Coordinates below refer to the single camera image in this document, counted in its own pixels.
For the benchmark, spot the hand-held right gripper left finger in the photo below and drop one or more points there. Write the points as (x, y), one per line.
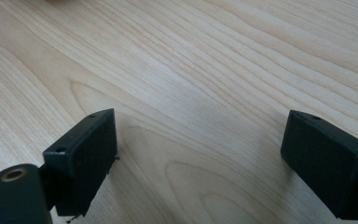
(84, 161)

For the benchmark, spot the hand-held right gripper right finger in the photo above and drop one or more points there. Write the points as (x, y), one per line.
(326, 165)

